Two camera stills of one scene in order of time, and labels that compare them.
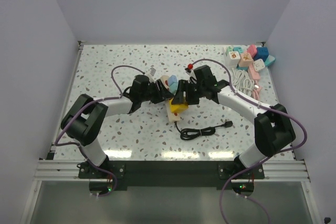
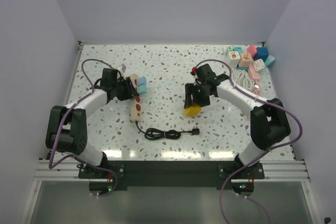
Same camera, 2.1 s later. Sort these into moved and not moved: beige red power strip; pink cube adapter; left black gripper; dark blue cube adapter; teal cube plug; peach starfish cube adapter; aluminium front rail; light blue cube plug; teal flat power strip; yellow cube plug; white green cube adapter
Moved: left black gripper; yellow cube plug; teal cube plug; light blue cube plug; beige red power strip
Not moved: dark blue cube adapter; aluminium front rail; peach starfish cube adapter; pink cube adapter; teal flat power strip; white green cube adapter
